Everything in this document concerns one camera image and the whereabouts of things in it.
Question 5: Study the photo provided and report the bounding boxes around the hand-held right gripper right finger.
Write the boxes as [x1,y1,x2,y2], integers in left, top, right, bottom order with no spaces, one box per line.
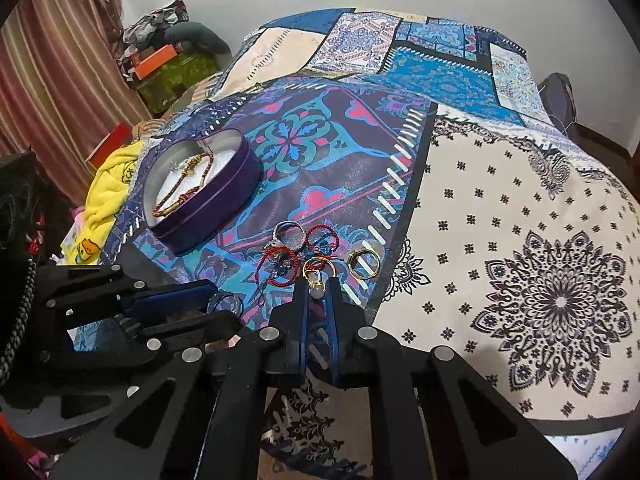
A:
[325,279,573,480]

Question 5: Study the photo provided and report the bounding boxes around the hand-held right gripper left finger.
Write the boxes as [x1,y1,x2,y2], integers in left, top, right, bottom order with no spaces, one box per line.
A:
[47,280,309,480]

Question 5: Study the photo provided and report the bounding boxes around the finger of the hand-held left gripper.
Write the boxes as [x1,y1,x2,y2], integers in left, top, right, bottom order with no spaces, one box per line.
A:
[32,264,220,328]
[37,309,243,386]

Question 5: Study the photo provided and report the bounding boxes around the gold ring with white bead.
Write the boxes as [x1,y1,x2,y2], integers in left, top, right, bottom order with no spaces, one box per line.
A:
[306,269,328,301]

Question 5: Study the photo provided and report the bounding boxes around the purple heart-shaped tin box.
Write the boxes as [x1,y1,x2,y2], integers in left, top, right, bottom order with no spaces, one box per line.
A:
[141,129,263,256]

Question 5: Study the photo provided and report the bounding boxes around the blue transparent bangle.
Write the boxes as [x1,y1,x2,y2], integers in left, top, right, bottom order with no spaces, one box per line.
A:
[207,292,244,319]

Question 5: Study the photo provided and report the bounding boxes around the gold bangle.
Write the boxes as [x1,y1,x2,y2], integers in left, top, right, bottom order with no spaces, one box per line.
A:
[347,248,382,279]

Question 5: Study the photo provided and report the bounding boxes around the yellow cartoon cloth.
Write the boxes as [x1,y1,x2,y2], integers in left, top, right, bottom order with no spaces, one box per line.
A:
[61,139,147,266]

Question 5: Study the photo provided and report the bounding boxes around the red box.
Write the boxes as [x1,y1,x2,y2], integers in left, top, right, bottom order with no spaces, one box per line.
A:
[84,122,135,167]

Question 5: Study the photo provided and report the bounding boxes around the dark fabric bag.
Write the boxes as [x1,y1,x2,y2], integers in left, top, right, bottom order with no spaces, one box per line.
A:
[0,151,68,266]

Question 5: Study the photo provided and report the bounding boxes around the patchwork patterned blanket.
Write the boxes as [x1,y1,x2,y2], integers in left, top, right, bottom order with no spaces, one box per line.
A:
[70,9,640,480]

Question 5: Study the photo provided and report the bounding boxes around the orange box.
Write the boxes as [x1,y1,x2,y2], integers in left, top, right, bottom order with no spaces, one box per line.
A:
[134,44,180,81]

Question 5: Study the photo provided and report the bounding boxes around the striped pink curtain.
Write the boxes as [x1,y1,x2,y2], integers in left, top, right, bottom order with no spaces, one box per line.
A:
[0,0,132,196]

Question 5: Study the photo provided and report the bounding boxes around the grey cushion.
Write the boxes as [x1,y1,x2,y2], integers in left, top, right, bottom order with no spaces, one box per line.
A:
[164,21,232,57]

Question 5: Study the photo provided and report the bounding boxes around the floral printed bag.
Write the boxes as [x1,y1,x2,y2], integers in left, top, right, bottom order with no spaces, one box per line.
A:
[121,1,190,45]

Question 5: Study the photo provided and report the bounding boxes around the dark backpack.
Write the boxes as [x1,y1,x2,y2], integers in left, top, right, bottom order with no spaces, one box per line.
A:
[539,72,577,128]

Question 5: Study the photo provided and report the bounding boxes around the gold ring with red cord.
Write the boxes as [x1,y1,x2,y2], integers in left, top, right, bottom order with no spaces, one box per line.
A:
[301,256,337,281]

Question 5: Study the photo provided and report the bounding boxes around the red cord bracelet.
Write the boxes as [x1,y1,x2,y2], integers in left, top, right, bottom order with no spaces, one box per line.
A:
[255,244,298,293]

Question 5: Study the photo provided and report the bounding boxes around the silver bracelet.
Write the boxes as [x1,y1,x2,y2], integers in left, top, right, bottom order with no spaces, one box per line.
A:
[271,220,307,257]

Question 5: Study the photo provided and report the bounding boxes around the small red bead ring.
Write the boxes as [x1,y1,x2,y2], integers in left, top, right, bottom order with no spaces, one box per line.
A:
[304,224,335,257]

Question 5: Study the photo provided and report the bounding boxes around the black white braided cord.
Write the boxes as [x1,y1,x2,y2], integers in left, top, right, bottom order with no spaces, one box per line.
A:
[0,259,37,388]

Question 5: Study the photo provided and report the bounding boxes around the red gold beaded necklace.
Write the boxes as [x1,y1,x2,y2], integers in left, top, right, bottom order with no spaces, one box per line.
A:
[151,151,215,219]

